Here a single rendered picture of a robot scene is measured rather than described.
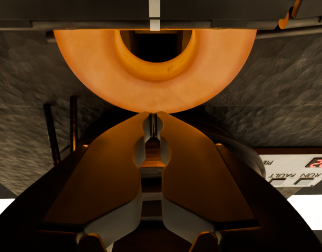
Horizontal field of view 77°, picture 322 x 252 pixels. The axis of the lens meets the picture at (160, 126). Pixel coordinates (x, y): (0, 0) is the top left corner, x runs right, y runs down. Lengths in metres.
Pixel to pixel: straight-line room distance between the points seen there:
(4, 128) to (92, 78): 0.36
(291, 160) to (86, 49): 0.53
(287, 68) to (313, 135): 0.29
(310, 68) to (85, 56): 0.27
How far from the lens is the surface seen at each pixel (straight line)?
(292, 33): 0.27
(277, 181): 0.68
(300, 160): 0.61
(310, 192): 9.25
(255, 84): 0.31
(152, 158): 0.27
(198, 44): 0.17
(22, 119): 0.49
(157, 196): 0.29
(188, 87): 0.19
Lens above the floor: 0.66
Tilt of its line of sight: 49 degrees up
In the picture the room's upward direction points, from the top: 180 degrees counter-clockwise
